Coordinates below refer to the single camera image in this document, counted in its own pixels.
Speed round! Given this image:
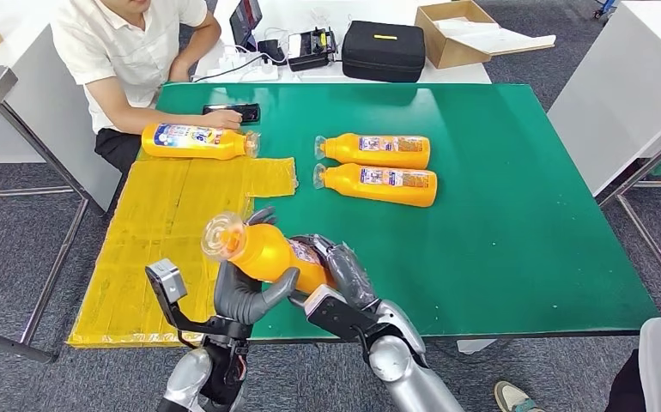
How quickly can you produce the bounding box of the person's left hand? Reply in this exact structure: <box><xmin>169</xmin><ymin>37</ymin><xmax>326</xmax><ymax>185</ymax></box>
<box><xmin>169</xmin><ymin>59</ymin><xmax>194</xmax><ymax>83</ymax></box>

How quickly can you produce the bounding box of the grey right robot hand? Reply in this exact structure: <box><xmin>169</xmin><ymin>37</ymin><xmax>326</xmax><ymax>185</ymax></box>
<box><xmin>289</xmin><ymin>233</ymin><xmax>379</xmax><ymax>311</ymax></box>

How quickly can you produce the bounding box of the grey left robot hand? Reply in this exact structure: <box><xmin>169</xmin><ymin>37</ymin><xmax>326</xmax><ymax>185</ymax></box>
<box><xmin>214</xmin><ymin>206</ymin><xmax>301</xmax><ymax>326</ymax></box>

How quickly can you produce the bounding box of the person's right hand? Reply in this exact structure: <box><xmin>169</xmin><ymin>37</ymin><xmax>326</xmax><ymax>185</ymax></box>
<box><xmin>200</xmin><ymin>109</ymin><xmax>244</xmax><ymax>130</ymax></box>

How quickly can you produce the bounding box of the orange detergent bottle clear cap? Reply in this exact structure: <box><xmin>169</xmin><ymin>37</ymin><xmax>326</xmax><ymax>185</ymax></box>
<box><xmin>314</xmin><ymin>132</ymin><xmax>432</xmax><ymax>170</ymax></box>
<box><xmin>200</xmin><ymin>211</ymin><xmax>337</xmax><ymax>295</ymax></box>
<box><xmin>312</xmin><ymin>162</ymin><xmax>439</xmax><ymax>208</ymax></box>
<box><xmin>141</xmin><ymin>122</ymin><xmax>261</xmax><ymax>161</ymax></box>

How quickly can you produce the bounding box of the black smartphone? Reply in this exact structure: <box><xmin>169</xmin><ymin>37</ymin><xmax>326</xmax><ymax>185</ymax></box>
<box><xmin>202</xmin><ymin>102</ymin><xmax>261</xmax><ymax>124</ymax></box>

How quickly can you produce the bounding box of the white power strip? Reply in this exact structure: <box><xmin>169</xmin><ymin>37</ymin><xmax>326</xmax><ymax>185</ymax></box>
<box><xmin>193</xmin><ymin>46</ymin><xmax>279</xmax><ymax>84</ymax></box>

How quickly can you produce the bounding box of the black tablet computer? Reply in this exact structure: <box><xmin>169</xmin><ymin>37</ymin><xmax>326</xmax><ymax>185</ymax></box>
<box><xmin>228</xmin><ymin>0</ymin><xmax>264</xmax><ymax>53</ymax></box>

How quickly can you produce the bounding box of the black power adapter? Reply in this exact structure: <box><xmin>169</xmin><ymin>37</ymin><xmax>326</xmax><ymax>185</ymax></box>
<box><xmin>256</xmin><ymin>38</ymin><xmax>288</xmax><ymax>66</ymax></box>

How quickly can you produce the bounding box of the yellow plastic sheet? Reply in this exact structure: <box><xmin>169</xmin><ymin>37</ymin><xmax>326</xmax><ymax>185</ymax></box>
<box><xmin>67</xmin><ymin>148</ymin><xmax>299</xmax><ymax>349</ymax></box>

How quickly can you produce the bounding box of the white table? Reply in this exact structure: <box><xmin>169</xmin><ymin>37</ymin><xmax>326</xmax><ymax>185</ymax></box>
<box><xmin>193</xmin><ymin>0</ymin><xmax>492</xmax><ymax>85</ymax></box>
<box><xmin>0</xmin><ymin>0</ymin><xmax>122</xmax><ymax>213</ymax></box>
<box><xmin>547</xmin><ymin>0</ymin><xmax>661</xmax><ymax>312</ymax></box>

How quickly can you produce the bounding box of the black zip carrying case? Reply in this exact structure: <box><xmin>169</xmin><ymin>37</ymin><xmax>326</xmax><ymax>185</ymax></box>
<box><xmin>341</xmin><ymin>20</ymin><xmax>427</xmax><ymax>83</ymax></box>

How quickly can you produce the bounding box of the open cardboard box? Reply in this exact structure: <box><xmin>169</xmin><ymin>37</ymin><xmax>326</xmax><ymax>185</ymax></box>
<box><xmin>414</xmin><ymin>0</ymin><xmax>494</xmax><ymax>70</ymax></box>

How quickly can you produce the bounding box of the white paper sheet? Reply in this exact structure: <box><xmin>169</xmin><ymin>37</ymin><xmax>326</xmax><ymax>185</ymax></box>
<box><xmin>434</xmin><ymin>18</ymin><xmax>557</xmax><ymax>57</ymax></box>

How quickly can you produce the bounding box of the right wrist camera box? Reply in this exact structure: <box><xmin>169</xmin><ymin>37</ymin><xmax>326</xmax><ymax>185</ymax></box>
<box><xmin>303</xmin><ymin>284</ymin><xmax>377</xmax><ymax>342</ymax></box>

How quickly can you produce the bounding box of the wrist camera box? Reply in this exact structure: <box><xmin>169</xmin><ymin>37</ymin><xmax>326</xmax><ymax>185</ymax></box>
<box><xmin>144</xmin><ymin>258</ymin><xmax>188</xmax><ymax>302</ymax></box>
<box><xmin>303</xmin><ymin>284</ymin><xmax>377</xmax><ymax>342</ymax></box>

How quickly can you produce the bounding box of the black power cable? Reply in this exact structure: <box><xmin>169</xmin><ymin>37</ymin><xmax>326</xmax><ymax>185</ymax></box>
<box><xmin>192</xmin><ymin>51</ymin><xmax>275</xmax><ymax>83</ymax></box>

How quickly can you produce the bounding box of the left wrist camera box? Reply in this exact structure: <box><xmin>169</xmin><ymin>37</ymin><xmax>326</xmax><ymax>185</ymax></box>
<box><xmin>144</xmin><ymin>258</ymin><xmax>188</xmax><ymax>302</ymax></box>

